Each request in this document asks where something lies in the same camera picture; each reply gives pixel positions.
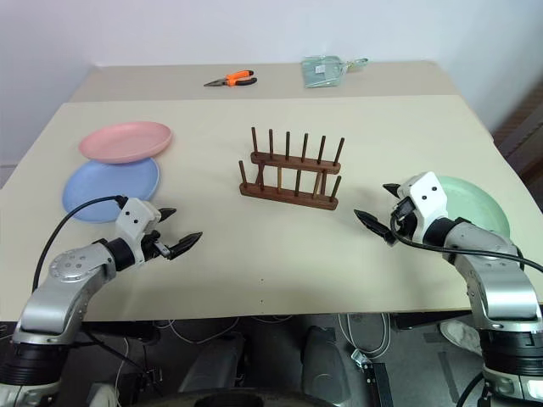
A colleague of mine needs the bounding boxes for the orange handled pliers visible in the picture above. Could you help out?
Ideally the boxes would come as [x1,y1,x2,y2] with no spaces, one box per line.
[203,69,259,89]

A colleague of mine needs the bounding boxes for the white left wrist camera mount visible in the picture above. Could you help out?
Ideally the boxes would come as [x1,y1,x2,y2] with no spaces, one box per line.
[115,197,163,265]

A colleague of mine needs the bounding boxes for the black metal bracket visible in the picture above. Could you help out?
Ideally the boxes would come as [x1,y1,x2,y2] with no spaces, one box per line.
[350,348,395,407]

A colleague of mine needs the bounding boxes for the dark grey rounded shape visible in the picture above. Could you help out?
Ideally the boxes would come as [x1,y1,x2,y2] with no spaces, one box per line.
[178,332,248,394]
[302,325,361,404]

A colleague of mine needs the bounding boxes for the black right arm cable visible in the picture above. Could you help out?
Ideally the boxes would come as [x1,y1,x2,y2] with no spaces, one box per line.
[389,209,543,273]

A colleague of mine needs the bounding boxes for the white shoe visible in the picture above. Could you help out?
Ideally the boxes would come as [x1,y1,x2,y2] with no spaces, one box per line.
[438,319,485,354]

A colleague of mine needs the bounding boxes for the wooden dish rack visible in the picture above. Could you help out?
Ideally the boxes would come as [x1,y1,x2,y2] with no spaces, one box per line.
[238,125,346,212]

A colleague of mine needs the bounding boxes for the blue plate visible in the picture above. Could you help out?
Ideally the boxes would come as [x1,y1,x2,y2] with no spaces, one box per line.
[61,157,162,224]

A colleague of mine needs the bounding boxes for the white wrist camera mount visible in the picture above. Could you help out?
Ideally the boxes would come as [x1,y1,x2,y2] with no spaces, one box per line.
[115,197,163,265]
[400,170,451,246]

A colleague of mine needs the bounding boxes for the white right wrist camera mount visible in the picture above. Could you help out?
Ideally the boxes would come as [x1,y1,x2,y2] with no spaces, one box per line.
[400,170,451,246]

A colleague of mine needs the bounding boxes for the white floor cable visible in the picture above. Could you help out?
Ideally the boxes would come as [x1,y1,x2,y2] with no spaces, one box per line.
[338,312,392,358]
[153,316,241,343]

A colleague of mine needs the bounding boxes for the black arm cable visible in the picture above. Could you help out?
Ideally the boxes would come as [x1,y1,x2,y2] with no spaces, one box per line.
[389,209,543,273]
[31,194,129,294]

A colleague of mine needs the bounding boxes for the dark brown wooden furniture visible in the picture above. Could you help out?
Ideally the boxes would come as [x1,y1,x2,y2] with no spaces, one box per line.
[490,79,543,184]

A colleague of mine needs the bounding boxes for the pink plate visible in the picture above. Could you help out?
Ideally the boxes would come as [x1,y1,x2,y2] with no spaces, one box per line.
[77,120,175,165]

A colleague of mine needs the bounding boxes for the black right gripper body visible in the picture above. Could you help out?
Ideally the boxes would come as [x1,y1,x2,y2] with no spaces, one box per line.
[389,196,420,244]

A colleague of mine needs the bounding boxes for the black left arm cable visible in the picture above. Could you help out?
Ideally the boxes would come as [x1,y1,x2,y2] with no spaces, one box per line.
[31,194,129,294]

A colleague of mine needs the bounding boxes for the green plate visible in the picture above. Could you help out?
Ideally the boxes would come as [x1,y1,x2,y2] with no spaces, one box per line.
[435,174,511,239]

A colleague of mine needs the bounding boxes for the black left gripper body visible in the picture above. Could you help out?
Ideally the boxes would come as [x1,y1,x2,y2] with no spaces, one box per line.
[142,230,174,262]

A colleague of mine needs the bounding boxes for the clear plastic bag packet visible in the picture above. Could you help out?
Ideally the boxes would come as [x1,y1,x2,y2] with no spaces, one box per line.
[300,54,346,90]

